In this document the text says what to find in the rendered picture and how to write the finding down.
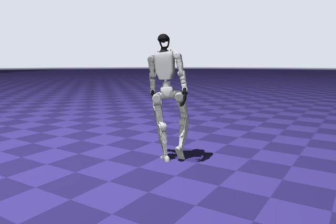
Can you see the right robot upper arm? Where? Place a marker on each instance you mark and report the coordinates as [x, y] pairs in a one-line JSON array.
[[179, 63]]

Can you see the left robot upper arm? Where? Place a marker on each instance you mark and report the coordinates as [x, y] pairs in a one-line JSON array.
[[151, 66]]

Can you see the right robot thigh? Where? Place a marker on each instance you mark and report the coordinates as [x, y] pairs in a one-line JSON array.
[[178, 96]]

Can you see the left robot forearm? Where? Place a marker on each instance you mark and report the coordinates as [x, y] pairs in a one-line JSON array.
[[152, 84]]

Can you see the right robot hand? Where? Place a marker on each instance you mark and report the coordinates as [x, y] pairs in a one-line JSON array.
[[184, 97]]

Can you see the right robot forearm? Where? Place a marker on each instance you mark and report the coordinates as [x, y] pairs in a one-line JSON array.
[[183, 81]]

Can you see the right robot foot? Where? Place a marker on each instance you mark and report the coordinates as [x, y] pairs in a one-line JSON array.
[[179, 152]]

